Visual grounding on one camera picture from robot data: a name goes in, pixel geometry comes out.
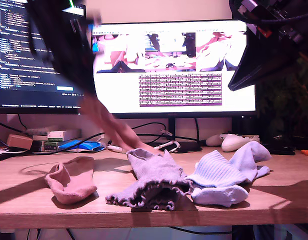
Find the pink sock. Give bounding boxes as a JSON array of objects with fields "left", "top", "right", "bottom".
[
  {"left": 78, "top": 96, "right": 161, "bottom": 155},
  {"left": 44, "top": 156, "right": 98, "bottom": 205}
]

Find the white ribbed sock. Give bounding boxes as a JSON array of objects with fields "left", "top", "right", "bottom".
[
  {"left": 183, "top": 141, "right": 272, "bottom": 188},
  {"left": 190, "top": 164, "right": 271, "bottom": 208}
]

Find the grey frilled cuff sock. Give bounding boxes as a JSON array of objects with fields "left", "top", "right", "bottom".
[
  {"left": 105, "top": 183, "right": 185, "bottom": 211},
  {"left": 126, "top": 147, "right": 194, "bottom": 201}
]

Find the green leafy houseplant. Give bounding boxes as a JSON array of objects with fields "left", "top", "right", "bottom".
[{"left": 255, "top": 49, "right": 308, "bottom": 141}]

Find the bright screen black monitor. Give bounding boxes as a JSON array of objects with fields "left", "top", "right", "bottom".
[{"left": 90, "top": 19, "right": 257, "bottom": 152}]

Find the dark code screen monitor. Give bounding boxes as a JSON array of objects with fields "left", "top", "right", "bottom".
[{"left": 0, "top": 0, "right": 89, "bottom": 116}]

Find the black pouch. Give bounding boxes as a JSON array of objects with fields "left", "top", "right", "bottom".
[{"left": 260, "top": 141, "right": 296, "bottom": 156}]

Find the pale grey flat box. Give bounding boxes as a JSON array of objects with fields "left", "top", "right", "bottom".
[{"left": 31, "top": 128, "right": 82, "bottom": 142}]

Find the white game controller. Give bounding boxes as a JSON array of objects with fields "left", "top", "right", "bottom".
[{"left": 221, "top": 134, "right": 260, "bottom": 153}]

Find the white and green box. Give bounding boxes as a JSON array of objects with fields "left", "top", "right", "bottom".
[{"left": 46, "top": 130, "right": 67, "bottom": 143}]

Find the blue plastic bag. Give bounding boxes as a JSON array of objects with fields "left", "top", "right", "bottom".
[{"left": 57, "top": 139, "right": 106, "bottom": 153}]

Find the beige computer mouse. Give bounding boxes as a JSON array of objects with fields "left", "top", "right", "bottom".
[{"left": 205, "top": 134, "right": 224, "bottom": 147}]

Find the green printed small box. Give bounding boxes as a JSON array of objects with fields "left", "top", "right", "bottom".
[{"left": 31, "top": 140, "right": 60, "bottom": 153}]

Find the small cardboard box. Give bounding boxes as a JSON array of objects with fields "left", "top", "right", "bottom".
[{"left": 6, "top": 134, "right": 34, "bottom": 150}]

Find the black keyboard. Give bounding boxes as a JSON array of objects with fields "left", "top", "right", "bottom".
[{"left": 0, "top": 146, "right": 30, "bottom": 161}]

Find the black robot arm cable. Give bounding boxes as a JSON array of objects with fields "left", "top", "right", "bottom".
[{"left": 228, "top": 0, "right": 308, "bottom": 25}]

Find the black monitor cable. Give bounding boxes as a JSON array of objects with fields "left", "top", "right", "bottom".
[
  {"left": 193, "top": 118, "right": 202, "bottom": 147},
  {"left": 17, "top": 114, "right": 29, "bottom": 131}
]

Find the grey cable plug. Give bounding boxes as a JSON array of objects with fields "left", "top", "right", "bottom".
[{"left": 159, "top": 128, "right": 174, "bottom": 138}]

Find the white spiral cable wrap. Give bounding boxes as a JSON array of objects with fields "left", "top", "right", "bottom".
[{"left": 106, "top": 140, "right": 181, "bottom": 154}]

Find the black cable under table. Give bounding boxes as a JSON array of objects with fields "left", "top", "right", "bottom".
[{"left": 168, "top": 226, "right": 234, "bottom": 236}]

